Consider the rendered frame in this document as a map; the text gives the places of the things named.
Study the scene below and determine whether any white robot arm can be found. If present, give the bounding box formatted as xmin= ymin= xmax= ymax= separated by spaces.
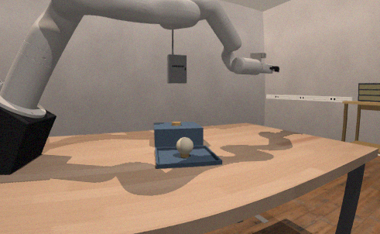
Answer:
xmin=0 ymin=0 xmax=266 ymax=118

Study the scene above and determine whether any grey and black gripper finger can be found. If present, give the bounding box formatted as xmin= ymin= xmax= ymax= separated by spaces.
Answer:
xmin=269 ymin=66 xmax=279 ymax=72

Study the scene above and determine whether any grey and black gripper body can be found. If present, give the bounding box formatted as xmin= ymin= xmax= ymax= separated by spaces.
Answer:
xmin=260 ymin=63 xmax=273 ymax=74

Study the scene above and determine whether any beige ball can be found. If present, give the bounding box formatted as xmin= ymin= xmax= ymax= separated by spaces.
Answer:
xmin=176 ymin=137 xmax=193 ymax=154

